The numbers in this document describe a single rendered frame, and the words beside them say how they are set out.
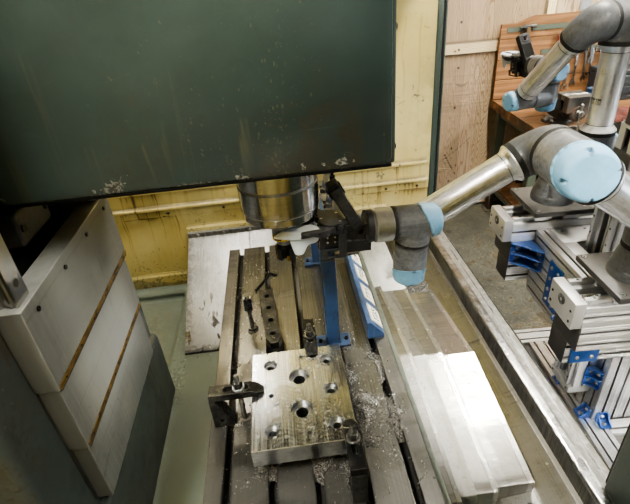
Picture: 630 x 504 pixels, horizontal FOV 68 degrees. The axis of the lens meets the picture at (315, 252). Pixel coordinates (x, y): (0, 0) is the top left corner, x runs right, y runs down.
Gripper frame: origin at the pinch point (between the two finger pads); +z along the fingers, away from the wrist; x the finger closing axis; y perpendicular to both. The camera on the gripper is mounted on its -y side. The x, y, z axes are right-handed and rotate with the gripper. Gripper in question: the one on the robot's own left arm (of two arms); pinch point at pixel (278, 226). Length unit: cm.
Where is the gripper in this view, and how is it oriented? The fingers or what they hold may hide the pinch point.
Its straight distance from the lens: 97.5
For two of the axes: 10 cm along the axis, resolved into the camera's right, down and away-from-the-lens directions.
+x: -1.8, -5.1, 8.4
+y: 0.2, 8.5, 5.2
